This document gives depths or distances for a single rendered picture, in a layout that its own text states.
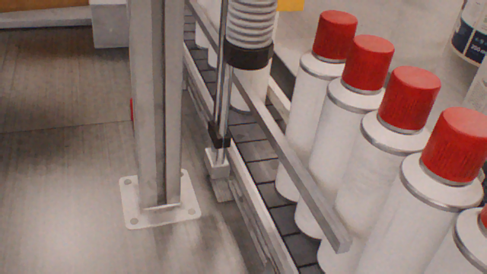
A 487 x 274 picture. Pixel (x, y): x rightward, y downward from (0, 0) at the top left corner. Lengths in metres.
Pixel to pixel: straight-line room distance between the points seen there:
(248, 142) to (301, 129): 0.15
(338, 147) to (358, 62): 0.07
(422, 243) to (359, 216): 0.07
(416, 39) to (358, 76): 0.35
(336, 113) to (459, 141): 0.11
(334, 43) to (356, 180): 0.12
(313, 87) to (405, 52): 0.33
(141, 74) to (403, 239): 0.26
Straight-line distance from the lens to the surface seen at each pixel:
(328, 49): 0.37
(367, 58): 0.33
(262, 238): 0.46
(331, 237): 0.34
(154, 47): 0.40
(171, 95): 0.41
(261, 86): 0.57
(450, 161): 0.27
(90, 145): 0.62
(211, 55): 0.69
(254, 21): 0.27
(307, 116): 0.40
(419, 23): 0.67
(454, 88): 0.81
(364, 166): 0.32
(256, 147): 0.53
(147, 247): 0.48
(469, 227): 0.26
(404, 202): 0.29
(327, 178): 0.38
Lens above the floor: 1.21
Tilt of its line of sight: 37 degrees down
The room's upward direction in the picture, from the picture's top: 7 degrees clockwise
